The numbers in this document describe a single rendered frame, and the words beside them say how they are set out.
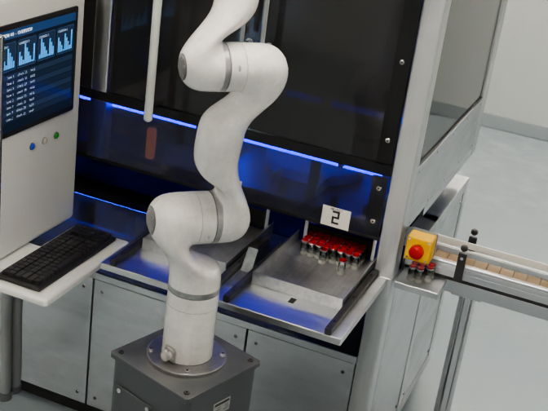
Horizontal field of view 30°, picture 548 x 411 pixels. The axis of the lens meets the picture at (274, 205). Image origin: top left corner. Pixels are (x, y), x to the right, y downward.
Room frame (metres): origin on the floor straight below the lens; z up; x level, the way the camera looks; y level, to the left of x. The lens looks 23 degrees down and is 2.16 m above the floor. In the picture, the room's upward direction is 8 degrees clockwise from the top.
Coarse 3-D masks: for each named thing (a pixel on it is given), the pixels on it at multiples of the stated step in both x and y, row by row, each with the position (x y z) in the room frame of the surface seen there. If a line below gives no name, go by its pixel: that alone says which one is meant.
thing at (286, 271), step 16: (288, 240) 2.70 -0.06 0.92; (272, 256) 2.59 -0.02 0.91; (288, 256) 2.66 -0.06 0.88; (304, 256) 2.68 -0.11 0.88; (256, 272) 2.47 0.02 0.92; (272, 272) 2.55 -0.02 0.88; (288, 272) 2.56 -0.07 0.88; (304, 272) 2.57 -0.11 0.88; (320, 272) 2.59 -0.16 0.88; (336, 272) 2.60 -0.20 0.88; (352, 272) 2.62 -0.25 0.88; (368, 272) 2.60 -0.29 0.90; (272, 288) 2.45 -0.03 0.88; (288, 288) 2.43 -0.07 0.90; (304, 288) 2.42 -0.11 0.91; (320, 288) 2.49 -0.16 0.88; (336, 288) 2.51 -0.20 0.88; (352, 288) 2.46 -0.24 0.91; (320, 304) 2.40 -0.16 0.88; (336, 304) 2.39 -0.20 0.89
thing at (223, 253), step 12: (252, 228) 2.82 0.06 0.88; (144, 240) 2.58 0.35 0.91; (240, 240) 2.73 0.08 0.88; (252, 240) 2.67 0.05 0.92; (156, 252) 2.57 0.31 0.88; (204, 252) 2.61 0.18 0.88; (216, 252) 2.63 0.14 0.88; (228, 252) 2.64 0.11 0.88; (240, 252) 2.58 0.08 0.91; (228, 264) 2.52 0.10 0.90
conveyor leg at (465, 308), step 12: (468, 300) 2.68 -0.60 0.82; (456, 312) 2.70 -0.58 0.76; (468, 312) 2.68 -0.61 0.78; (456, 324) 2.68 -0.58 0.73; (468, 324) 2.68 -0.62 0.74; (456, 336) 2.68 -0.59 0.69; (456, 348) 2.68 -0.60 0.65; (444, 360) 2.70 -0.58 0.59; (456, 360) 2.68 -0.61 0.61; (444, 372) 2.69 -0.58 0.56; (456, 372) 2.68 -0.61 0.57; (444, 384) 2.68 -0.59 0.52; (456, 384) 2.69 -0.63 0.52; (444, 396) 2.68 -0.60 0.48; (444, 408) 2.68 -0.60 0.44
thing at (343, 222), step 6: (324, 210) 2.68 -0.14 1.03; (330, 210) 2.68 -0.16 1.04; (336, 210) 2.67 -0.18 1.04; (342, 210) 2.66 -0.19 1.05; (324, 216) 2.68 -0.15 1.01; (330, 216) 2.68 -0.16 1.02; (336, 216) 2.67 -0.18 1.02; (342, 216) 2.66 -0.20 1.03; (348, 216) 2.66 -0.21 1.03; (324, 222) 2.68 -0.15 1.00; (330, 222) 2.67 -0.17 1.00; (336, 222) 2.67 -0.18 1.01; (342, 222) 2.66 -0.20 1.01; (348, 222) 2.66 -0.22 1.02; (342, 228) 2.66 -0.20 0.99
